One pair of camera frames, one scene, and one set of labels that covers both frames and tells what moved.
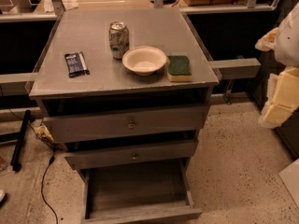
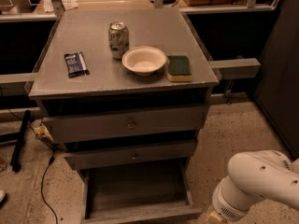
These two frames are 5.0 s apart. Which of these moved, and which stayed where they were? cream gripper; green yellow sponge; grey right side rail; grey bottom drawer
Moved: cream gripper
Stayed: grey bottom drawer; grey right side rail; green yellow sponge
